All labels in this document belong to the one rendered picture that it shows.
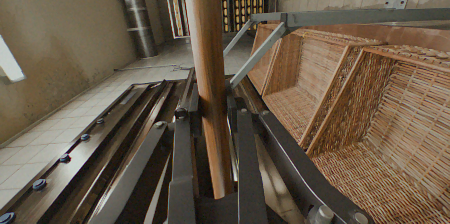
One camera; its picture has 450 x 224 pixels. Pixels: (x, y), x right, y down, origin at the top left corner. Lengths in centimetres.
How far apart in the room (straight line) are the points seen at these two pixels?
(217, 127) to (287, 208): 54
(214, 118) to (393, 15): 74
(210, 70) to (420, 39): 67
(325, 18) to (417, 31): 26
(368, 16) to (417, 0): 76
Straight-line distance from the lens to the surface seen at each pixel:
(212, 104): 17
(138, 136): 111
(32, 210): 107
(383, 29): 82
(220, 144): 21
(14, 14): 197
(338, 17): 68
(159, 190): 59
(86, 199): 86
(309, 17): 62
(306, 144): 83
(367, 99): 76
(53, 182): 114
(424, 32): 74
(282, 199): 71
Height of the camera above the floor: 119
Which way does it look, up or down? 3 degrees down
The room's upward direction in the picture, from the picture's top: 96 degrees counter-clockwise
